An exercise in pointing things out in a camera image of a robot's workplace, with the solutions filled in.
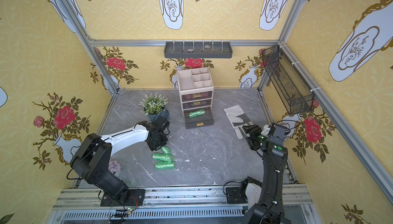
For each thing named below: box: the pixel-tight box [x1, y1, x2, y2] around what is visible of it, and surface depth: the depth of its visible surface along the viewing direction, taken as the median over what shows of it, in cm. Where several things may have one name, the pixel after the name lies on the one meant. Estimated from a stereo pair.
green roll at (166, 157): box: [151, 152, 175, 163], surface depth 85 cm
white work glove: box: [223, 104, 255, 140], surface depth 105 cm
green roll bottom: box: [155, 161, 176, 171], surface depth 83 cm
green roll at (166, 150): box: [160, 146, 171, 154], surface depth 89 cm
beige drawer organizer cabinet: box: [176, 66, 214, 117], surface depth 94 cm
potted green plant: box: [138, 92, 169, 122], surface depth 92 cm
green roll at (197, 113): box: [188, 109, 206, 118], surface depth 103 cm
